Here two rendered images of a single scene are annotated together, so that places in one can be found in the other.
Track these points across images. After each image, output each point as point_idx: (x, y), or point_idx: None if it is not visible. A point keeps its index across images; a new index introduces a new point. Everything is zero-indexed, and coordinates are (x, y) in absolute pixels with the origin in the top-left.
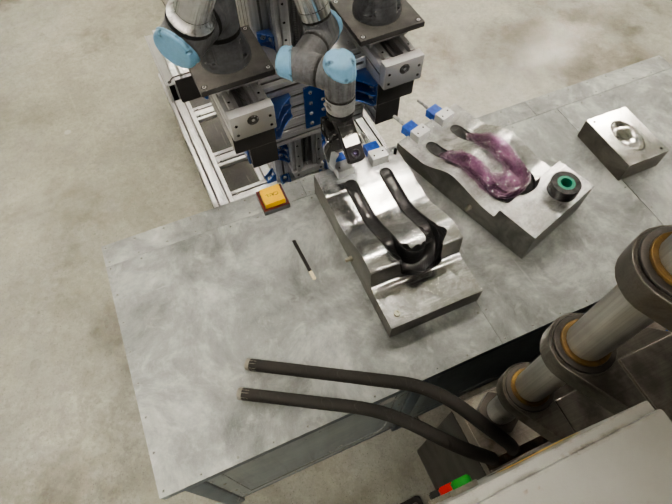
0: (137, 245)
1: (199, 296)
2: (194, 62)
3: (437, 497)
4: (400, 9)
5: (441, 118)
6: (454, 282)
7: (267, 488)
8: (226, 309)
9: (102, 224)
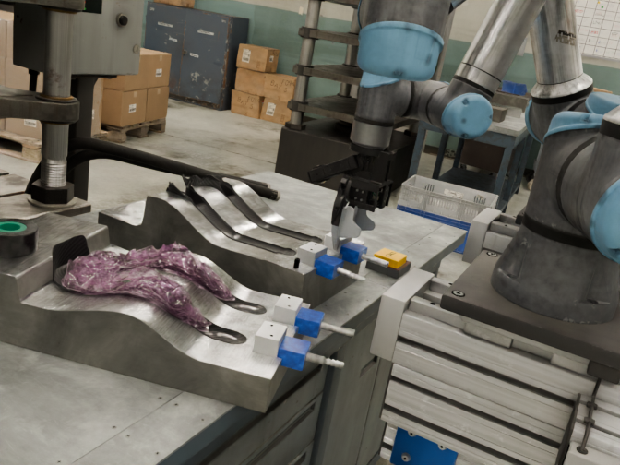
0: (446, 233)
1: None
2: (525, 121)
3: (124, 14)
4: (505, 280)
5: (270, 322)
6: (134, 213)
7: None
8: (327, 216)
9: None
